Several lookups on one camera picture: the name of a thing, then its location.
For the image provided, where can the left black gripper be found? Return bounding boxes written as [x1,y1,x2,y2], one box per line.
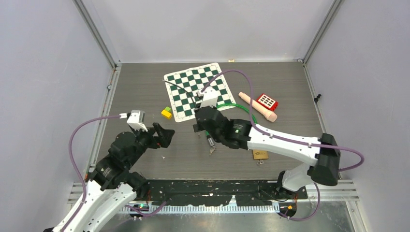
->
[127,121,175,167]

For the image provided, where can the black cable lock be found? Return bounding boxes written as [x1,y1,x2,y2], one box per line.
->
[164,80,197,110]

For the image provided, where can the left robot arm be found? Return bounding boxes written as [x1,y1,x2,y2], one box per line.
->
[46,123,175,232]

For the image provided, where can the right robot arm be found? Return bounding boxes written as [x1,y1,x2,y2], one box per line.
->
[193,106,340,199]

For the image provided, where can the yellow block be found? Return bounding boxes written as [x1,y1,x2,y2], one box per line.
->
[161,110,173,119]

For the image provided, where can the small keys on table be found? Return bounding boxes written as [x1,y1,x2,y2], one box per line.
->
[209,145,216,156]

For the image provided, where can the green white chessboard mat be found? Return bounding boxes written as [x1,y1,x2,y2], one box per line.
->
[163,63,236,123]

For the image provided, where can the brass padlock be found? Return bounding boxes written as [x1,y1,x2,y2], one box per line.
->
[252,149,269,160]

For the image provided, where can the red white block toy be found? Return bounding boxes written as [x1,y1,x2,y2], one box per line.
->
[256,93,278,111]

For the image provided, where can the green cable lock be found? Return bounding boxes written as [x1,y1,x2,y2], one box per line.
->
[205,103,258,148]

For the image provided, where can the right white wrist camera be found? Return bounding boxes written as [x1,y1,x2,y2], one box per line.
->
[195,87,220,109]

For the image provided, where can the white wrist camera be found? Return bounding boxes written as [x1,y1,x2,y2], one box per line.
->
[195,87,220,109]
[119,110,148,132]

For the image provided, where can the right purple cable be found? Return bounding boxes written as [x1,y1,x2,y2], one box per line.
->
[201,70,365,222]

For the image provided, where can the purple cable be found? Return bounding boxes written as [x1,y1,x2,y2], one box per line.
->
[60,115,129,232]
[201,70,365,222]

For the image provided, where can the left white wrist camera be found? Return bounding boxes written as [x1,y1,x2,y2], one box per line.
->
[119,110,148,132]

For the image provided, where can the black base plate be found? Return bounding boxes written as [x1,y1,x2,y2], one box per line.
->
[136,179,308,206]

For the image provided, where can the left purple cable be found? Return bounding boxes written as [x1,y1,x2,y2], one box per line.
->
[60,115,129,232]

